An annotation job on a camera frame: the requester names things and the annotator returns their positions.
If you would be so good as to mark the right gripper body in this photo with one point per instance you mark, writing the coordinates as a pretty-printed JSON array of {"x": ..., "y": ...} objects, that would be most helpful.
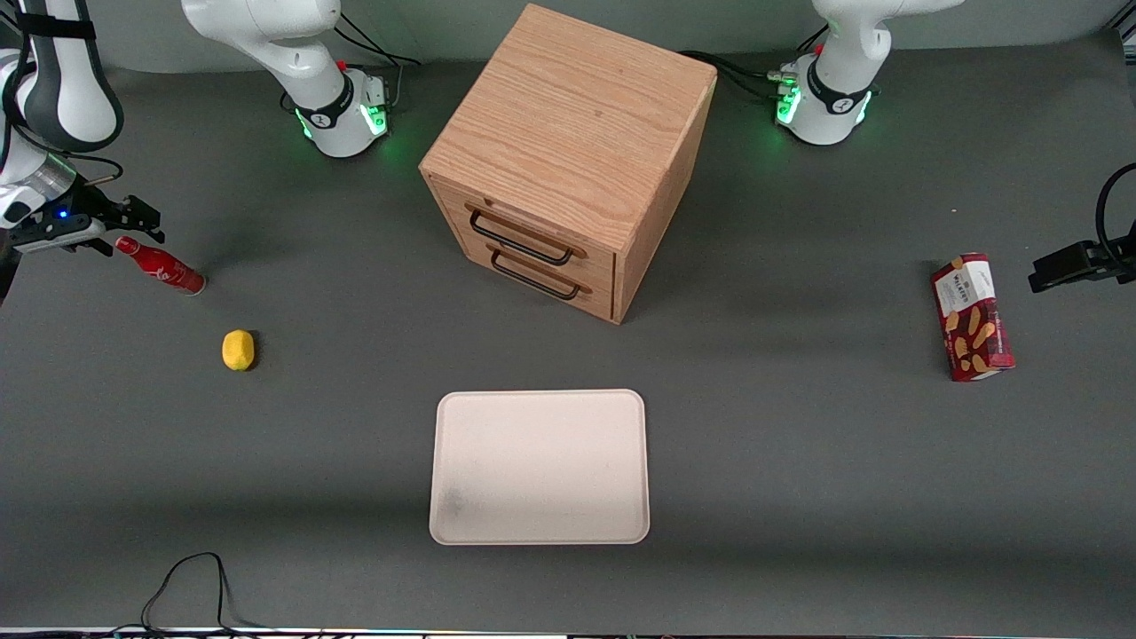
[{"x": 96, "y": 211}]

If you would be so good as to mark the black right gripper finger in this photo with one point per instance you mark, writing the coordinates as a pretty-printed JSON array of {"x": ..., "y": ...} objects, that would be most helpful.
[
  {"x": 99, "y": 247},
  {"x": 138, "y": 216}
]

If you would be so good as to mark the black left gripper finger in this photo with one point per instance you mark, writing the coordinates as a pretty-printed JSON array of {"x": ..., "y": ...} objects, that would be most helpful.
[{"x": 1061, "y": 264}]

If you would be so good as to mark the red coke bottle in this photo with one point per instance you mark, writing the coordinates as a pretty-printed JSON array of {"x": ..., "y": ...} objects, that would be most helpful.
[{"x": 164, "y": 269}]

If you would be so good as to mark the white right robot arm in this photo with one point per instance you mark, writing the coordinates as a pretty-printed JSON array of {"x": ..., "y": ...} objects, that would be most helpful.
[{"x": 293, "y": 53}]

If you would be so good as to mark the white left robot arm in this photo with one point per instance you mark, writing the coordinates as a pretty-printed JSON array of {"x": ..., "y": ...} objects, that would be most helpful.
[{"x": 834, "y": 89}]

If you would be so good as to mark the white rectangular tray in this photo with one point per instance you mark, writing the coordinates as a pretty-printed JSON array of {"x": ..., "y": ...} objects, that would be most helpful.
[{"x": 540, "y": 466}]

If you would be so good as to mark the red cookie box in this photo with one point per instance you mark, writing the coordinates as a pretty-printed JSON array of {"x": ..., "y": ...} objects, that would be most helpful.
[{"x": 974, "y": 319}]

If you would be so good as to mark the yellow lemon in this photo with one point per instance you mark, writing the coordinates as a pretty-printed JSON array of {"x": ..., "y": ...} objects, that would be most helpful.
[{"x": 238, "y": 350}]

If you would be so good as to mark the wooden drawer cabinet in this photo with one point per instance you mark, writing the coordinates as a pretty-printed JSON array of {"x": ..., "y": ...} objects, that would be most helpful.
[{"x": 568, "y": 115}]

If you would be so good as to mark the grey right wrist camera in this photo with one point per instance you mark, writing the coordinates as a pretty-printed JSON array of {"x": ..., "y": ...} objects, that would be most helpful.
[{"x": 53, "y": 232}]

